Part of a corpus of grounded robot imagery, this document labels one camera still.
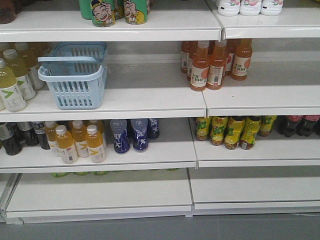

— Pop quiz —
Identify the yellow lemon tea bottle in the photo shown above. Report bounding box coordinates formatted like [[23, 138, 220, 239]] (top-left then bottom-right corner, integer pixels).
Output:
[[209, 116, 229, 146], [258, 115, 278, 137], [239, 115, 261, 150], [195, 116, 212, 141], [223, 116, 245, 150]]

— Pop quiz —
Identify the blue sports drink bottle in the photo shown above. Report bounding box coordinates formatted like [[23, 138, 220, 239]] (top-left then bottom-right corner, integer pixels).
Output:
[[147, 118, 160, 140], [110, 119, 130, 154], [130, 118, 148, 152]]

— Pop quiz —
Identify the green cartoon drink can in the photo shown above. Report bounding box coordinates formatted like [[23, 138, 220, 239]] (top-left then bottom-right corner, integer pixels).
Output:
[[123, 0, 148, 25], [90, 0, 116, 27]]

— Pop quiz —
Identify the pale green drink bottle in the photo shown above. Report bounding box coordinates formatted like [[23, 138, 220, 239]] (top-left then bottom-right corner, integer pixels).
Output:
[[0, 58, 26, 112], [3, 49, 36, 101]]

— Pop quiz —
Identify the plastic coke bottle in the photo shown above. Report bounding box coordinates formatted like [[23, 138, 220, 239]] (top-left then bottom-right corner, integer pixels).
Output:
[[297, 115, 320, 137], [277, 115, 303, 137]]

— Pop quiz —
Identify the white peach drink bottle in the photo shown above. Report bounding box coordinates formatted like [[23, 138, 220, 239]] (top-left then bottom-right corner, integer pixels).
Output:
[[217, 0, 241, 17]]

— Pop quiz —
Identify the orange C100 juice bottle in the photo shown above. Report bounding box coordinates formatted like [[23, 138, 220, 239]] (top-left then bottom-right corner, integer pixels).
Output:
[[206, 40, 227, 90], [190, 40, 210, 92], [231, 38, 253, 81]]

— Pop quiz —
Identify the white metal shelf unit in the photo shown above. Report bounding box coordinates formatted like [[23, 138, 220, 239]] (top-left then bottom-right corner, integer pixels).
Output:
[[0, 0, 320, 224]]

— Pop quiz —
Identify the dark tea bottle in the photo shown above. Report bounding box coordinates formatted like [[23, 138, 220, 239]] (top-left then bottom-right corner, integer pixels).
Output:
[[0, 122, 22, 156], [31, 121, 51, 150], [17, 121, 39, 147]]

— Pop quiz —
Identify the light blue plastic basket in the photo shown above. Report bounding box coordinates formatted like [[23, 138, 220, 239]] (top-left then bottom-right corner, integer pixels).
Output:
[[37, 41, 108, 110]]

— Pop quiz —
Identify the orange vitamin drink bottle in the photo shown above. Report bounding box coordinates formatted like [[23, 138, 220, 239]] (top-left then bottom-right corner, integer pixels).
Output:
[[86, 124, 106, 163], [55, 125, 78, 164], [44, 121, 60, 157], [72, 120, 89, 158]]

